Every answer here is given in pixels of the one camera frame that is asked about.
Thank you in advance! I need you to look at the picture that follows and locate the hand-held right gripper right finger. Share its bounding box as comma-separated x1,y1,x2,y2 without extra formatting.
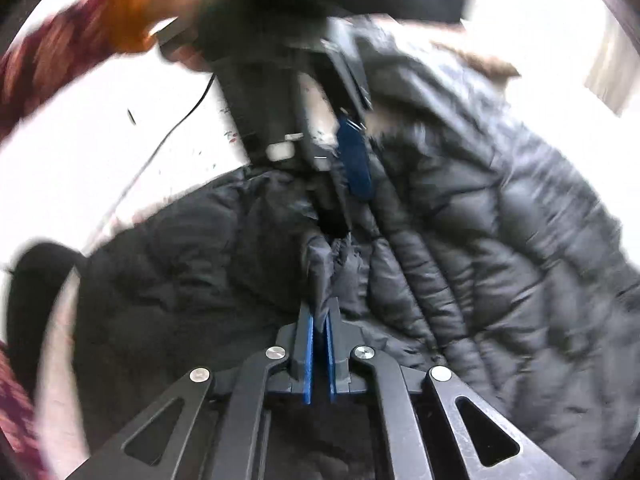
325,299,576,480

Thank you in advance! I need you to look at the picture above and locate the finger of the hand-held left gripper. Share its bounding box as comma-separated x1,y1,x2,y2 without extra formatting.
297,72,352,239
320,22,376,200

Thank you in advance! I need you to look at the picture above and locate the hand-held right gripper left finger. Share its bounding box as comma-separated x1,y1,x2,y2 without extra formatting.
65,303,315,480

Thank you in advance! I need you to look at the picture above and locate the black puffer jacket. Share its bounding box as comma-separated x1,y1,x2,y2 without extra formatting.
75,15,640,480

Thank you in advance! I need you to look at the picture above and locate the person's left forearm maroon sleeve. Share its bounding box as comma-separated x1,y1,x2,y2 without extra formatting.
0,0,157,142

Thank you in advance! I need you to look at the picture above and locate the brown furry cloth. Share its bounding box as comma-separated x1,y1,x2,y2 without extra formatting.
434,41,522,80

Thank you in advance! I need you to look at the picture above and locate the white bed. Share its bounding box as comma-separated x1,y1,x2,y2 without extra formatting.
0,0,640,480

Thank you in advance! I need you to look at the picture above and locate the black cloth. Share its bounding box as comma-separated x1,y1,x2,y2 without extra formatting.
4,241,87,413

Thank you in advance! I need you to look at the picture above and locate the person's maroon clothing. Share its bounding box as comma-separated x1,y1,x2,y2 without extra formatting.
0,342,53,480

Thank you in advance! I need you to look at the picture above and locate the black cable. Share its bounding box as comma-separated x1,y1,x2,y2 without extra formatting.
97,72,217,233

